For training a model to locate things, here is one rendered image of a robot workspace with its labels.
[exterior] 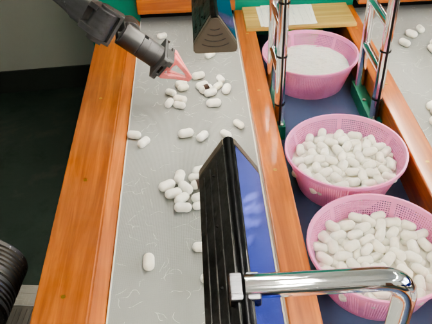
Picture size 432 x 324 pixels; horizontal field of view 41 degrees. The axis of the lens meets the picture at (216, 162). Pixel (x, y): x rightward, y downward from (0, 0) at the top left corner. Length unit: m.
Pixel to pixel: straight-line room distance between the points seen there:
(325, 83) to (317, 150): 0.29
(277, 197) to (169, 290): 0.29
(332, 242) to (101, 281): 0.43
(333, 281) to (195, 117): 0.92
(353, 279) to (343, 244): 0.57
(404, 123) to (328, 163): 0.22
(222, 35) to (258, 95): 0.43
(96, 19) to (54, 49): 1.63
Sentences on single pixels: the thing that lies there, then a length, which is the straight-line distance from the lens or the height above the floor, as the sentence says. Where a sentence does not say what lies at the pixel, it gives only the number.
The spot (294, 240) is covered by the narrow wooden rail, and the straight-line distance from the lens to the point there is 1.08.
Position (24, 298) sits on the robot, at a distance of 1.44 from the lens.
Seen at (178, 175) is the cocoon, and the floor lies 0.76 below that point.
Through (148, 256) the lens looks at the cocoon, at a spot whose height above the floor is 0.76.
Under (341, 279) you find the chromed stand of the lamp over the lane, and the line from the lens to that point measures 0.57.
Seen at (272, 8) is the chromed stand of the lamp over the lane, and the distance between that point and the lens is 1.42.
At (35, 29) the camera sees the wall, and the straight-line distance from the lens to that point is 2.95.
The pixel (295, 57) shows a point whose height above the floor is 0.74.
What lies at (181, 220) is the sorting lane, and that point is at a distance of 1.15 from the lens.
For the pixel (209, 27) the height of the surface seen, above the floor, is 1.09.
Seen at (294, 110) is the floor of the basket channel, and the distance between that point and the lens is 1.57.
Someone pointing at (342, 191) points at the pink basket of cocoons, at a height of 0.76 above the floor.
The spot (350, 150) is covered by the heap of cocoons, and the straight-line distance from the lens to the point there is 1.36.
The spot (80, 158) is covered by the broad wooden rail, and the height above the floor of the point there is 0.77.
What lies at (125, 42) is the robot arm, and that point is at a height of 0.93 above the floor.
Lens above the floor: 1.55
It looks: 39 degrees down
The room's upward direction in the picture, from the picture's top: 2 degrees counter-clockwise
